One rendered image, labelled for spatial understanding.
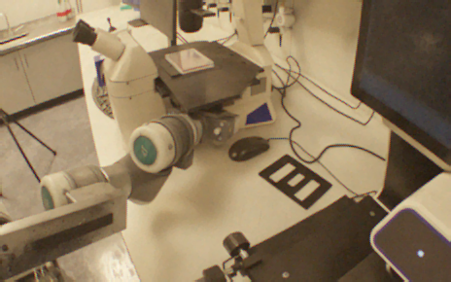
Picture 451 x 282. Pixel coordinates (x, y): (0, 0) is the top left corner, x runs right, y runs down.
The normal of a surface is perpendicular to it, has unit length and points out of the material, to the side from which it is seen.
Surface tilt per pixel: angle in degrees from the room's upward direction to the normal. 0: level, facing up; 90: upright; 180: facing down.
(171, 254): 0
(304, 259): 0
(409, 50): 93
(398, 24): 93
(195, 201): 0
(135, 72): 86
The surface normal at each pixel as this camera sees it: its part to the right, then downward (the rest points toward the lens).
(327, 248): 0.00, -0.79
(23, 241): 0.83, 0.31
